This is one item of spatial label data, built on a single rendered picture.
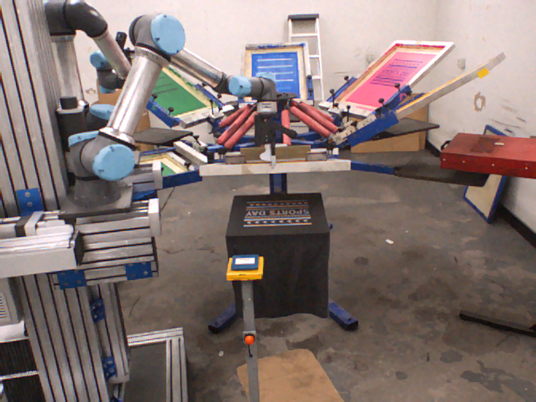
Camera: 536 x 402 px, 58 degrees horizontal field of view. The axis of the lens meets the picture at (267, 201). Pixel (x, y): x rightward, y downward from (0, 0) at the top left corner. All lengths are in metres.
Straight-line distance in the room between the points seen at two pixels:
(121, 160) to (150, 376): 1.32
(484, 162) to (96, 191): 1.85
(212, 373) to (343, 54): 4.72
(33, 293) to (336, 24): 5.25
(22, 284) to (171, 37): 1.09
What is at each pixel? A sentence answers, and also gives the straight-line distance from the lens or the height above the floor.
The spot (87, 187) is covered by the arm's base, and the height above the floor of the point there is 1.32.
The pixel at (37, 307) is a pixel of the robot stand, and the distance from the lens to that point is 2.13.
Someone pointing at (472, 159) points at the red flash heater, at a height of 1.08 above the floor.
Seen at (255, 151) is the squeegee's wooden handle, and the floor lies 1.17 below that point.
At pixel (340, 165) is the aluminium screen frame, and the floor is 1.26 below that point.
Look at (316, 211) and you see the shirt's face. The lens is 2.27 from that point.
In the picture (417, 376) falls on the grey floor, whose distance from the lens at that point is 2.83.
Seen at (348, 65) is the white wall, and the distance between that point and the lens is 6.59.
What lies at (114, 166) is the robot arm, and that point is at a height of 1.42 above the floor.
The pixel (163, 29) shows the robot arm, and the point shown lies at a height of 1.79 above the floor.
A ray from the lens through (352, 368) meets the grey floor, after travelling 2.83.
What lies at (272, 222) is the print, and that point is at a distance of 2.17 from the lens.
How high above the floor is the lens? 1.83
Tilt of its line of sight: 21 degrees down
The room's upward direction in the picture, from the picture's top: 3 degrees counter-clockwise
